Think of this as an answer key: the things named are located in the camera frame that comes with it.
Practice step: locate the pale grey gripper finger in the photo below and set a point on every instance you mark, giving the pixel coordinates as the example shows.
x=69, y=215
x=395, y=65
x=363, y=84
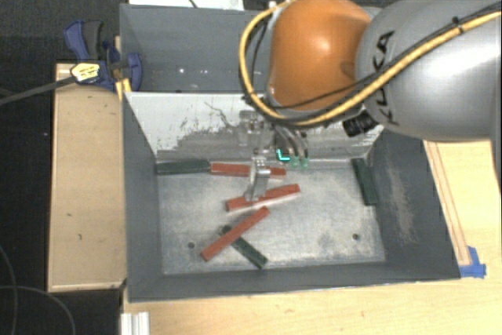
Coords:
x=263, y=182
x=252, y=184

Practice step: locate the red-brown block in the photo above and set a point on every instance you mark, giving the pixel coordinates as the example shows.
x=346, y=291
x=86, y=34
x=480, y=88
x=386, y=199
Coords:
x=231, y=168
x=235, y=233
x=280, y=194

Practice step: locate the dark green flat block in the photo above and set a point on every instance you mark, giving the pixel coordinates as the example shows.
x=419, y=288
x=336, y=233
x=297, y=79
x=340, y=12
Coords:
x=251, y=253
x=182, y=167
x=364, y=182

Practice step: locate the grey metal bin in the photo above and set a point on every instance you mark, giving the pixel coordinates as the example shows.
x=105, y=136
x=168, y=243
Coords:
x=313, y=231

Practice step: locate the pale wood flat board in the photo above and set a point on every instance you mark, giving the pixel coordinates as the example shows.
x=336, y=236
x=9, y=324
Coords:
x=86, y=188

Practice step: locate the black cylinder on white bracket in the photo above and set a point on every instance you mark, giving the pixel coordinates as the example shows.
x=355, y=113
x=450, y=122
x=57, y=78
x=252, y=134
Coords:
x=359, y=125

